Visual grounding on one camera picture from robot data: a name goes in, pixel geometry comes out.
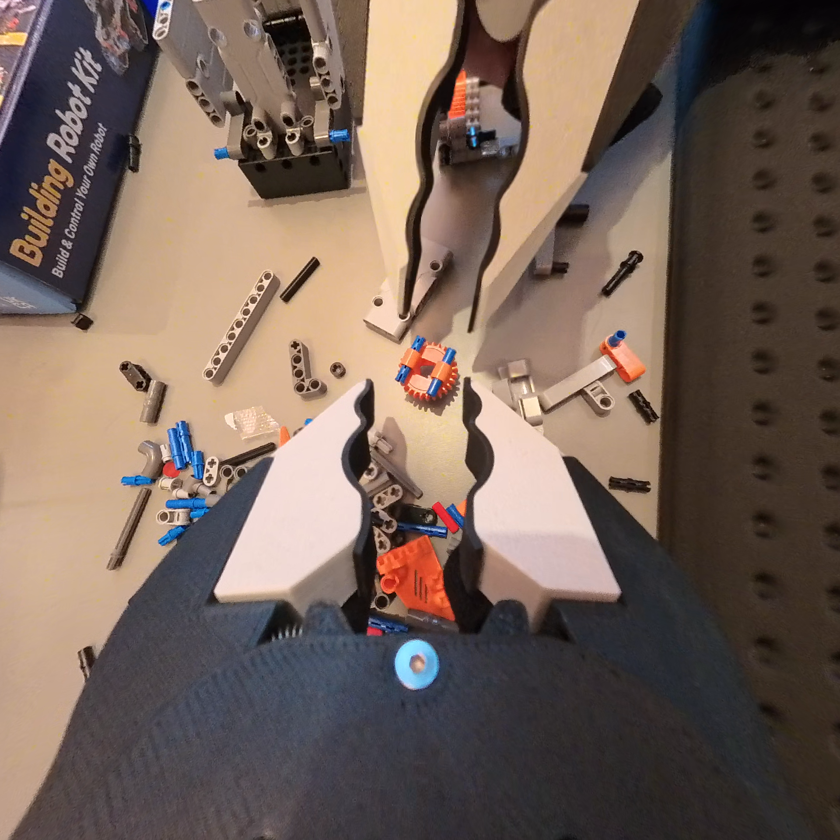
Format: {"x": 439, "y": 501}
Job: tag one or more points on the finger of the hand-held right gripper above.
{"x": 400, "y": 98}
{"x": 571, "y": 98}

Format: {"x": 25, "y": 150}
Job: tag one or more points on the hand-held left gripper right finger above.
{"x": 544, "y": 525}

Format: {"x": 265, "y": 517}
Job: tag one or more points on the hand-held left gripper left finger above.
{"x": 295, "y": 525}

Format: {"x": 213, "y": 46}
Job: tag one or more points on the pile of small building parts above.
{"x": 407, "y": 564}

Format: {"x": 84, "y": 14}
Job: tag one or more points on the orange toothed gear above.
{"x": 426, "y": 387}

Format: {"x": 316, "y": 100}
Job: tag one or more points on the small blue pin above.
{"x": 410, "y": 358}

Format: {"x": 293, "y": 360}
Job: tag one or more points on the black flat link piece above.
{"x": 134, "y": 374}

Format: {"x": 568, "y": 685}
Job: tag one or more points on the orange ribbed beam assembly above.
{"x": 469, "y": 131}

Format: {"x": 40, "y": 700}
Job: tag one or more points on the black double-ended pin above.
{"x": 630, "y": 484}

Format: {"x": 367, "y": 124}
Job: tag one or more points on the small clear sticker bag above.
{"x": 253, "y": 422}

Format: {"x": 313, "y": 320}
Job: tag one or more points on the grey partly built model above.
{"x": 262, "y": 98}

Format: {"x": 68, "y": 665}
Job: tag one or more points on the black short pin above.
{"x": 643, "y": 405}

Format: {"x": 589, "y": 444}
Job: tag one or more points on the dark grey angled beam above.
{"x": 300, "y": 367}

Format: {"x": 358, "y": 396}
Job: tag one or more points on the black long pin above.
{"x": 622, "y": 272}

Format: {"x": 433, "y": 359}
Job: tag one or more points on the orange connector block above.
{"x": 627, "y": 361}

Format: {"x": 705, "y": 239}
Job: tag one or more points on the grey tube connector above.
{"x": 153, "y": 400}

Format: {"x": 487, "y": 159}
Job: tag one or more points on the long grey holed beam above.
{"x": 239, "y": 326}

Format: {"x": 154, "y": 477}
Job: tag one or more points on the short black axle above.
{"x": 300, "y": 279}

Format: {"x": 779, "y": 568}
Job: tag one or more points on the grey rectangular panel piece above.
{"x": 384, "y": 321}

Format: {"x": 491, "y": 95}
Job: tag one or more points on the small black bush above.
{"x": 133, "y": 153}

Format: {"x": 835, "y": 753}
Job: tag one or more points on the blue robot kit box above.
{"x": 52, "y": 164}

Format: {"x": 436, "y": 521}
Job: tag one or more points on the grey bracket frame piece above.
{"x": 548, "y": 259}

